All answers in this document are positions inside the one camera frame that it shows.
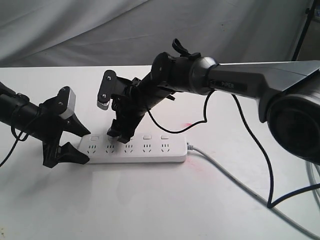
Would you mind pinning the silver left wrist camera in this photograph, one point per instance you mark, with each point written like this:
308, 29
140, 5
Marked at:
66, 101

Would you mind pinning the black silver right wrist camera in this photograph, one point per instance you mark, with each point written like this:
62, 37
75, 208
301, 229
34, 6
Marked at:
106, 89

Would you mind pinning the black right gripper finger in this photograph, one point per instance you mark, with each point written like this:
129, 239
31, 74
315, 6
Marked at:
127, 131
115, 129

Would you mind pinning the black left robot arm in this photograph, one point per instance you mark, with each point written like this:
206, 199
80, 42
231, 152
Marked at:
11, 112

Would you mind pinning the grey backdrop cloth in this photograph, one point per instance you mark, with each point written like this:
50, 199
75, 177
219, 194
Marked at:
63, 33

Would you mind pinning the white five-outlet power strip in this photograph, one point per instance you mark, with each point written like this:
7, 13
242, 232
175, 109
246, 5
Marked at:
141, 149

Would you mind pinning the black tripod stand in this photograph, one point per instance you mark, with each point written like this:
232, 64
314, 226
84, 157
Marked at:
309, 11

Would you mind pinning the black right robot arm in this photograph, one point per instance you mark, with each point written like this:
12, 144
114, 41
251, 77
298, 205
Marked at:
287, 95

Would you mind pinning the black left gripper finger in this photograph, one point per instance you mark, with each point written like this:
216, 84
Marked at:
74, 126
69, 154

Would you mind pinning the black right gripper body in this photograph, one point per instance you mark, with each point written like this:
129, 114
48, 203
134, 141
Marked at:
138, 97

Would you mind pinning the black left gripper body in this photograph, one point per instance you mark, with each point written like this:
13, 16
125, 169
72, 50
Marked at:
44, 123

